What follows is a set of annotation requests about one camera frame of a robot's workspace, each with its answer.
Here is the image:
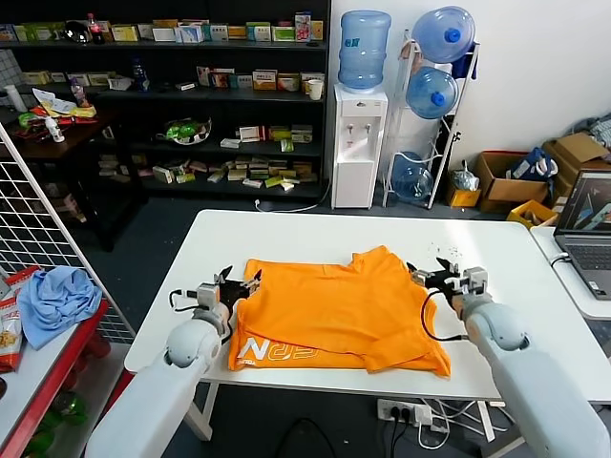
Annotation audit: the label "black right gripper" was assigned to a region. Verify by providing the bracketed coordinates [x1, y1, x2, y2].
[406, 257, 463, 302]

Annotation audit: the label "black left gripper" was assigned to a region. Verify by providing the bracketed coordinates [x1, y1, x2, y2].
[213, 264, 263, 312]

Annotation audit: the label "orange t-shirt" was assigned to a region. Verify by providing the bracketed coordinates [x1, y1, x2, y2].
[227, 244, 453, 378]

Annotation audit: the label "grey blue clothes pile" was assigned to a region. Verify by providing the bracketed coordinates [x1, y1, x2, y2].
[570, 113, 611, 149]

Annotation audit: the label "small dark crumbs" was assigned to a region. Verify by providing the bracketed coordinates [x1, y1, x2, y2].
[428, 241, 463, 262]

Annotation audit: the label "small yellow box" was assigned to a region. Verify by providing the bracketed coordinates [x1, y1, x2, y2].
[446, 185, 482, 209]

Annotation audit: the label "blue capped water jug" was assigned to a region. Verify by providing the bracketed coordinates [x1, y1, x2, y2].
[390, 151, 435, 201]
[411, 5, 477, 64]
[405, 65, 460, 120]

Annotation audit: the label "grey plastic bag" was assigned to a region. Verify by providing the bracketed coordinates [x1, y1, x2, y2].
[451, 159, 480, 192]

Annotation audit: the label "open brown cardboard box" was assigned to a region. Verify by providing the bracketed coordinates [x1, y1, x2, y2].
[474, 151, 550, 214]

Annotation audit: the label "white metal jug rack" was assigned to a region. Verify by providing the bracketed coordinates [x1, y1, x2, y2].
[381, 29, 481, 211]

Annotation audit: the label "yellow plastic bin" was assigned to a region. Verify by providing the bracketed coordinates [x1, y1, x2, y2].
[506, 198, 559, 230]

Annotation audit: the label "large white table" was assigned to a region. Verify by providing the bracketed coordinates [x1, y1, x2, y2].
[123, 208, 603, 440]

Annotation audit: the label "small white side table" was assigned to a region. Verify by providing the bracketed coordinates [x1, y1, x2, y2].
[529, 226, 611, 321]

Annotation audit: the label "white water dispenser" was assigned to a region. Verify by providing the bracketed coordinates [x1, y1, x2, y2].
[330, 83, 389, 210]

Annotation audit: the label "blue shopping bag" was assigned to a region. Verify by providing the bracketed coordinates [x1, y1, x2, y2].
[505, 146, 558, 182]

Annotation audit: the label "white power strip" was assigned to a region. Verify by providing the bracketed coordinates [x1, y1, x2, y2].
[376, 398, 433, 428]

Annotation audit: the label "dark red round container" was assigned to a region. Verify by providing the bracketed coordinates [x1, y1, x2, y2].
[71, 331, 112, 383]

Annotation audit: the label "green white bowl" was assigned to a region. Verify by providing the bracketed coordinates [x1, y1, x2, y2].
[156, 117, 214, 146]

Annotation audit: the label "grey laptop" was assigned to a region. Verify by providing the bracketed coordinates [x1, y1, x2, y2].
[552, 169, 611, 301]

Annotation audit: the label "light blue crumpled cloth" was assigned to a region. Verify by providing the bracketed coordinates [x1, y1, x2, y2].
[16, 266, 103, 352]

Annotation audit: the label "black shelving unit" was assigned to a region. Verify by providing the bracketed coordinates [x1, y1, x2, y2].
[0, 0, 332, 201]

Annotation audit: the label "tan cardboard box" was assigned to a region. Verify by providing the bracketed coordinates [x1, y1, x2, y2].
[543, 132, 611, 206]

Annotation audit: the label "yellow orange medicine box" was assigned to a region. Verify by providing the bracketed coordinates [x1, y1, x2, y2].
[251, 70, 279, 92]

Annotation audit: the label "dark blue hanging cloth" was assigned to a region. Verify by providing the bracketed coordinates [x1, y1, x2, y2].
[451, 41, 480, 80]

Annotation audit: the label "green plastic bottle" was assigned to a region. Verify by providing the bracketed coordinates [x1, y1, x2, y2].
[47, 390, 90, 428]

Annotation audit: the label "dark wooden table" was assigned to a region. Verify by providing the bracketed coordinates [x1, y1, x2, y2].
[0, 107, 144, 253]

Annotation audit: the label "red white snack packet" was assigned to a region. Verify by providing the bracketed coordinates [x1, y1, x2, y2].
[2, 265, 42, 297]

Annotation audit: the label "dark blue drink bottle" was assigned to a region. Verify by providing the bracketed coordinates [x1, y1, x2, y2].
[131, 57, 150, 93]

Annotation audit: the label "red edged white cart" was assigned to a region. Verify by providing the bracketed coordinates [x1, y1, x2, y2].
[0, 266, 137, 458]

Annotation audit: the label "blue water jug with label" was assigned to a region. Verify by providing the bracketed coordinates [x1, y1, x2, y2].
[337, 10, 392, 93]

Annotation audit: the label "red white snack bag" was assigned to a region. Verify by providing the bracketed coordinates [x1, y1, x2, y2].
[0, 295, 24, 374]

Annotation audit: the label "small white bottle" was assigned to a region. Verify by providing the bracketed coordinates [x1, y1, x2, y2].
[45, 115, 66, 143]

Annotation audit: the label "pink purple drink bottle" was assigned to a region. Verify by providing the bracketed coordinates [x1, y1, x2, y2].
[69, 78, 90, 109]

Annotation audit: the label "white blue medicine box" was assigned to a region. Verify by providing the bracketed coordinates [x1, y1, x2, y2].
[174, 24, 204, 45]

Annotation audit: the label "white orange snack bag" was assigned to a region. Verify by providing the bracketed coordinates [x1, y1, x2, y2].
[31, 88, 73, 118]

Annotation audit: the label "cola bottle red cap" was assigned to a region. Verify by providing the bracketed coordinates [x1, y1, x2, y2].
[85, 12, 106, 47]

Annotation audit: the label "black shiny helmet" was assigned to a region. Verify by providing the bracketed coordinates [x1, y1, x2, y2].
[63, 20, 92, 47]

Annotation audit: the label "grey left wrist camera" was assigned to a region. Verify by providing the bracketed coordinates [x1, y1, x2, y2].
[196, 282, 221, 311]

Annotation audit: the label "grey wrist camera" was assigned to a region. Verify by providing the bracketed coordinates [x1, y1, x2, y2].
[460, 266, 489, 297]
[196, 282, 221, 311]

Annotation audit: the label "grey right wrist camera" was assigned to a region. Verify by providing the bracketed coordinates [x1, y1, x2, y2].
[460, 266, 489, 297]

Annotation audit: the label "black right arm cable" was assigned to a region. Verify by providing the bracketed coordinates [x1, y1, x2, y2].
[419, 285, 472, 343]

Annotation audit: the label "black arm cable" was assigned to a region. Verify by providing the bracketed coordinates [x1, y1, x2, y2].
[419, 285, 472, 343]
[167, 288, 200, 314]

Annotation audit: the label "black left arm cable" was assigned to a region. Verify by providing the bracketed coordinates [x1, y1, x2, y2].
[167, 288, 200, 314]

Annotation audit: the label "white floor power cable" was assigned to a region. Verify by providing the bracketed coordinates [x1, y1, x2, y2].
[254, 179, 333, 214]

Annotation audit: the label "black floor cable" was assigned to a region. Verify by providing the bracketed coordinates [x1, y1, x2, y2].
[276, 417, 335, 458]

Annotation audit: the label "white wire grid panel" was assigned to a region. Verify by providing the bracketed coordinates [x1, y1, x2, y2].
[0, 121, 137, 344]

